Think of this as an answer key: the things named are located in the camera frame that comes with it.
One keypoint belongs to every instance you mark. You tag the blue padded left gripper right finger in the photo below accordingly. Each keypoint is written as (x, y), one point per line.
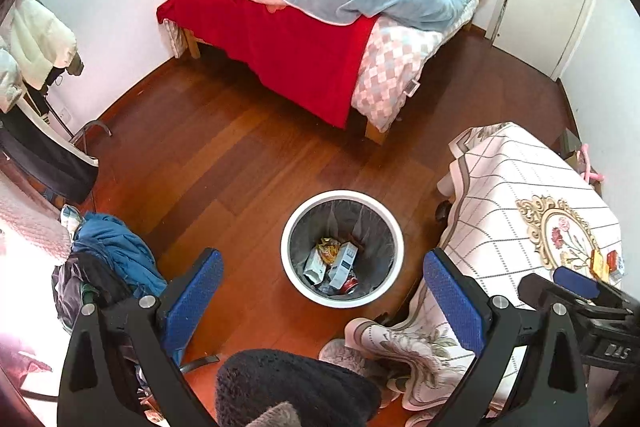
(462, 301)

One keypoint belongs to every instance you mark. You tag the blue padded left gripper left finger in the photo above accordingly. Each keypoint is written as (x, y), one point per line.
(186, 298)

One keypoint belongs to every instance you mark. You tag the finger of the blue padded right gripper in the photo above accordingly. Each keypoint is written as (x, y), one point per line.
(599, 293)
(542, 294)

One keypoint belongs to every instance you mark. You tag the white blue carton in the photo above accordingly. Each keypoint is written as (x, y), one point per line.
(342, 266)

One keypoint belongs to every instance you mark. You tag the small white carton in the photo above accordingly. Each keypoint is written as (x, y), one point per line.
(315, 267)

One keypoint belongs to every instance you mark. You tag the crushed red cola can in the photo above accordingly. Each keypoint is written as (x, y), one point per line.
(350, 285)

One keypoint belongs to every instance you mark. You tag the orange yellow snack bag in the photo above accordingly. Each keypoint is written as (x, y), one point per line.
(328, 249)

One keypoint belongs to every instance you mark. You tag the white round trash bin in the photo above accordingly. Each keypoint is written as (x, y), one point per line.
(347, 216)

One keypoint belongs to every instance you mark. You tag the yellow flat box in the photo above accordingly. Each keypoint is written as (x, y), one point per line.
(598, 266)

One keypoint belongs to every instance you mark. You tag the red blue milk carton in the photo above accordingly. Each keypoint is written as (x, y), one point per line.
(616, 267)

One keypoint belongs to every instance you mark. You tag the white patterned tablecloth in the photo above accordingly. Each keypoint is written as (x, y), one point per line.
(519, 208)

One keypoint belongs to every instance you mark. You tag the black fuzzy trouser leg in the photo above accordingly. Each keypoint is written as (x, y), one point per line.
(277, 388)

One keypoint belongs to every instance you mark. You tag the pink toy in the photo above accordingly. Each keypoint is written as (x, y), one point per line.
(589, 175)

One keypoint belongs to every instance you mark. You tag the blue clothing pile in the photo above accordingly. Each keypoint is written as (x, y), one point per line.
(110, 240)

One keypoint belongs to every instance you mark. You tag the right pink slipper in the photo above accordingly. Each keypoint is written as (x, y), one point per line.
(337, 353)

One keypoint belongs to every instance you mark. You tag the cardboard box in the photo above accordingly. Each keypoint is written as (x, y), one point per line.
(569, 143)

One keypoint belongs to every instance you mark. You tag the black chair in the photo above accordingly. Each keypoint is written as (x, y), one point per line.
(40, 152)

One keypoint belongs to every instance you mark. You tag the pink checkered bedsheet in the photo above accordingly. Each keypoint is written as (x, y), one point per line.
(392, 64)

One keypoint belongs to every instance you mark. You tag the red blanket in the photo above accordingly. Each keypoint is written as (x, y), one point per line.
(313, 64)

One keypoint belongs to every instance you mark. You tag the wooden bed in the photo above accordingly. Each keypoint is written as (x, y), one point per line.
(331, 57)

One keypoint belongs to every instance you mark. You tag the white jacket on rack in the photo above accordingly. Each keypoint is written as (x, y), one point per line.
(34, 43)

